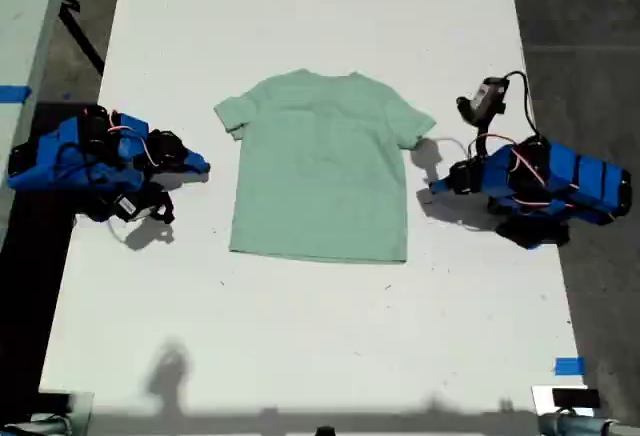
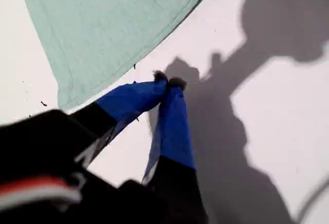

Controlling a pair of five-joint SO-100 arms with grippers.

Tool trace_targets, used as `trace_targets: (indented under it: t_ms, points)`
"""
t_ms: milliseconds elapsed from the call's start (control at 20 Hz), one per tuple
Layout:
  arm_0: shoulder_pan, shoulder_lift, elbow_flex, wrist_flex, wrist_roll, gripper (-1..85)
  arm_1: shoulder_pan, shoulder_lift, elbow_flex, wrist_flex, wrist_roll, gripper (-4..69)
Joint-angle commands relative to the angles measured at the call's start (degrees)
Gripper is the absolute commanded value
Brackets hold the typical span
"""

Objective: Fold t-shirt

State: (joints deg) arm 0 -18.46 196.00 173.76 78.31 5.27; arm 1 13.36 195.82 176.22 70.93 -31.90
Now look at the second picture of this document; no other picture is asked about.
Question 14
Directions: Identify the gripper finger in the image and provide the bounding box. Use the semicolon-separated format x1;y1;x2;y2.
141;77;209;224
68;70;170;170

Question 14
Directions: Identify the pale green T-shirt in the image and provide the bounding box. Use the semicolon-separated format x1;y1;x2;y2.
19;0;223;110

